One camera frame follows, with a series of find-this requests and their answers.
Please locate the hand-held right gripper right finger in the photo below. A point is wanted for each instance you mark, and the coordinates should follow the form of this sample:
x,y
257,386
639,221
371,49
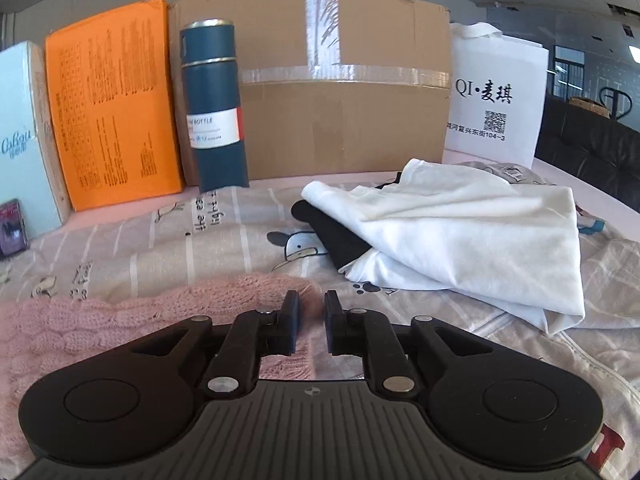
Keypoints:
x,y
332,312

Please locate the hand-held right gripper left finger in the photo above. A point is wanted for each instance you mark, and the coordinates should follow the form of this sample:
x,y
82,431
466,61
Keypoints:
x,y
292,312

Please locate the pink knitted sweater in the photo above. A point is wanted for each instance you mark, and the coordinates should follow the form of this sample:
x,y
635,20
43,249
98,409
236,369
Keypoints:
x,y
100,320

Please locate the black garment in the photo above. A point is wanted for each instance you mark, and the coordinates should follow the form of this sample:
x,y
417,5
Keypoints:
x,y
340,240

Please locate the cartoon printed bedsheet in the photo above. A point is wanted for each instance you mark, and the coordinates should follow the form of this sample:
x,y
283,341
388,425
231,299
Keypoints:
x,y
175,245

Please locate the white garment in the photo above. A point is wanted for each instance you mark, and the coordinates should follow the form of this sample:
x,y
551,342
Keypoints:
x,y
475,240

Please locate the large taped cardboard box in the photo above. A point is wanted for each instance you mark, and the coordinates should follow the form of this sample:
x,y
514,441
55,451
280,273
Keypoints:
x,y
350,125

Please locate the dark blue vacuum bottle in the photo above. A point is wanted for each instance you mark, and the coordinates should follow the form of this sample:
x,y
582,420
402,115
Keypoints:
x,y
215,90

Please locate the orange printed box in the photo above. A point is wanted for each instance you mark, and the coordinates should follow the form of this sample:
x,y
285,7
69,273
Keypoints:
x,y
115,110

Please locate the white tote bag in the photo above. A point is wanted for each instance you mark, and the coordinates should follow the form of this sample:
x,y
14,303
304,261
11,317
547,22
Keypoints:
x,y
495,80

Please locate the smartphone with lit screen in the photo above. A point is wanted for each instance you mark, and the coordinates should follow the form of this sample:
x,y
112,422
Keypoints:
x,y
12,230

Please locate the black leather sofa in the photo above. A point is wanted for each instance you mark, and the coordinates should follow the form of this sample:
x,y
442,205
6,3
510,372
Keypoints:
x,y
590,155

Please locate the light blue carton box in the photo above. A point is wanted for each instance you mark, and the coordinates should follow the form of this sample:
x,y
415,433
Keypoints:
x,y
22,145

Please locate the low brown cardboard box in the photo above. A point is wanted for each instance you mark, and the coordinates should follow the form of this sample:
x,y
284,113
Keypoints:
x,y
587,101

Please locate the black pallet jack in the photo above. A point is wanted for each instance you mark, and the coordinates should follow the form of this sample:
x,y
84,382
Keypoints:
x,y
614,102

